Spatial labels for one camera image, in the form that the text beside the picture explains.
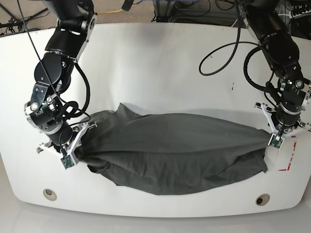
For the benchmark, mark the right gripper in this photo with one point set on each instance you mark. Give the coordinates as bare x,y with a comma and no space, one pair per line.
67,139

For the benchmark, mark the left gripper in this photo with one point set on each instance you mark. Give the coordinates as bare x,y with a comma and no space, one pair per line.
284,120

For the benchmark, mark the dark grey T-shirt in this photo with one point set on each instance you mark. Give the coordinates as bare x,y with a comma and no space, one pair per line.
172,154

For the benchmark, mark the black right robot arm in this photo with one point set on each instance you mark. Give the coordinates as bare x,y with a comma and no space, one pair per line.
46,110

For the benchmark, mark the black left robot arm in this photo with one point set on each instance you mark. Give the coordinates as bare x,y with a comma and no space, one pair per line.
293,92

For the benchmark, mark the red tape rectangle marking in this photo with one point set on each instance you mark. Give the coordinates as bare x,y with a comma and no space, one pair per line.
286,154

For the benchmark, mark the white power strip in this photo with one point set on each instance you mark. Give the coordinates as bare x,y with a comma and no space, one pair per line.
300,11

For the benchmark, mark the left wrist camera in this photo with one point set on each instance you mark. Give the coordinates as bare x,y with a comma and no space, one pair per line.
276,141

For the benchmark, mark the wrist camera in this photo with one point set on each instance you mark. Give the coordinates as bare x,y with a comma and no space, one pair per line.
276,141
69,161

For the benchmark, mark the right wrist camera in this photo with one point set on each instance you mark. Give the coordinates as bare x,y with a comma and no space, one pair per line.
69,161

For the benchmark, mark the left table cable grommet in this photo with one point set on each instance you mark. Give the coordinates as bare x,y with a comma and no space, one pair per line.
49,194

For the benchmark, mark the table cable grommet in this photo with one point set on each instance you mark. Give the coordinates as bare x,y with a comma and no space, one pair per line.
262,200
49,194

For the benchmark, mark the right table cable grommet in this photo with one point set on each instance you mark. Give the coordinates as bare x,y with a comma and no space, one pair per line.
262,200

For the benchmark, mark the aluminium frame base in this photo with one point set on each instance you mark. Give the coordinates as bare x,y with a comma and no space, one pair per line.
173,10

